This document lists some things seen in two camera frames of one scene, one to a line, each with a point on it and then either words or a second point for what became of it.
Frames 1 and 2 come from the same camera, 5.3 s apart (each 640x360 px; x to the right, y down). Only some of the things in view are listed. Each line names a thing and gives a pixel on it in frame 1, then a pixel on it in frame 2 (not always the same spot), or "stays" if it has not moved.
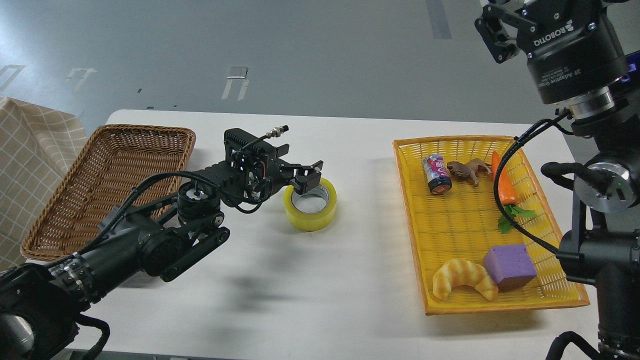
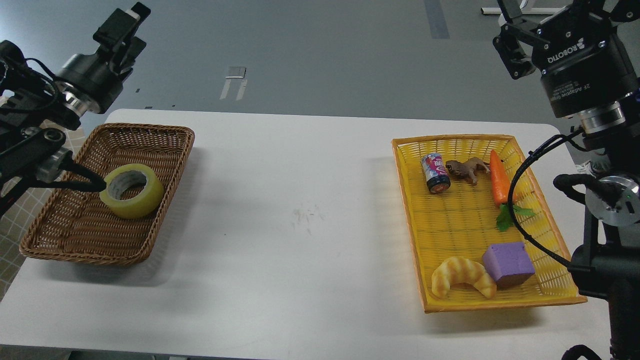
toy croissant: (460, 272) stays
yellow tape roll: (309, 222) → (122, 177)
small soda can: (439, 178) stays
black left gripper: (252, 172) → (94, 79)
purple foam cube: (509, 266) stays
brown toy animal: (469, 168) stays
